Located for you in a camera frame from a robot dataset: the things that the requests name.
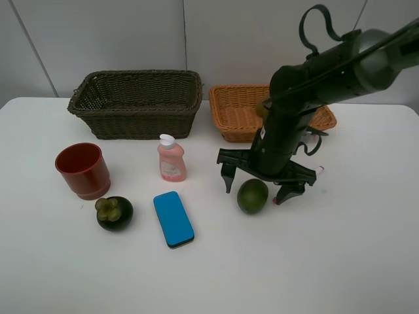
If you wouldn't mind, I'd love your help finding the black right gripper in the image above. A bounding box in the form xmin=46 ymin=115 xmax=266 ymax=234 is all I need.
xmin=217 ymin=127 xmax=317 ymax=205

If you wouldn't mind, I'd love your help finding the green lime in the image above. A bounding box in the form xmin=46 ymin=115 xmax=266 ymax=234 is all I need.
xmin=236 ymin=179 xmax=268 ymax=215

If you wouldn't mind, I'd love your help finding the white pink-capped marker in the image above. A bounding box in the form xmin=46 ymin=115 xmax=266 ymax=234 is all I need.
xmin=272 ymin=165 xmax=325 ymax=205

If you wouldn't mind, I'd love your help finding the brown kiwi fruit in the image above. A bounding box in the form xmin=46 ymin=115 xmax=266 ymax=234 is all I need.
xmin=256 ymin=97 xmax=272 ymax=118

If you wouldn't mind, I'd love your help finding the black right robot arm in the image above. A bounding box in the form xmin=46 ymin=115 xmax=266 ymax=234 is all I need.
xmin=217 ymin=20 xmax=418 ymax=205

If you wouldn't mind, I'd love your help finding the orange wicker basket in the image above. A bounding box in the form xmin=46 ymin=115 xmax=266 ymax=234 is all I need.
xmin=209 ymin=84 xmax=338 ymax=143

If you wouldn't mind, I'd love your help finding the pink soap bottle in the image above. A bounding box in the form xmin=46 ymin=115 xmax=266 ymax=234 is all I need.
xmin=158 ymin=134 xmax=187 ymax=183

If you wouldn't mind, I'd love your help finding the blue board eraser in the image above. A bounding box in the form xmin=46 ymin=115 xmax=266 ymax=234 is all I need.
xmin=153 ymin=191 xmax=195 ymax=249

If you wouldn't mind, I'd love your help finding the dark purple mangosteen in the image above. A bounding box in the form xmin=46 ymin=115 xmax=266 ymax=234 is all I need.
xmin=95 ymin=196 xmax=134 ymax=232

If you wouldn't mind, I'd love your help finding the dark brown wicker basket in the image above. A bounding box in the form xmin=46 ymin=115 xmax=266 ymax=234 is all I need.
xmin=67 ymin=70 xmax=202 ymax=140

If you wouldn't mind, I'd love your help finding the red plastic cup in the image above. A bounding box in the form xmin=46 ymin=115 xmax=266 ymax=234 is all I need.
xmin=55 ymin=143 xmax=111 ymax=200

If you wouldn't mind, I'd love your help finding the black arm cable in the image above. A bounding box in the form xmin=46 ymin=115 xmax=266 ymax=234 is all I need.
xmin=261 ymin=4 xmax=419 ymax=158

